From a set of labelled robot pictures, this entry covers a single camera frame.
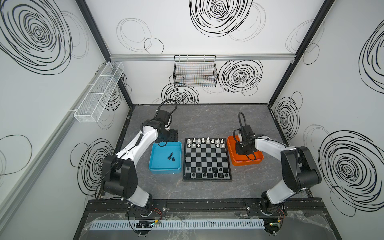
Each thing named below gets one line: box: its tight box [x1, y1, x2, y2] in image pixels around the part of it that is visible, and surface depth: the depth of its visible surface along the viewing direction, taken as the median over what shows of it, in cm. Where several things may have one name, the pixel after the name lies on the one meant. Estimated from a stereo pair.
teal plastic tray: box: [148, 141, 183, 174], surface depth 92 cm
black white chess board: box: [182, 137, 233, 182], surface depth 91 cm
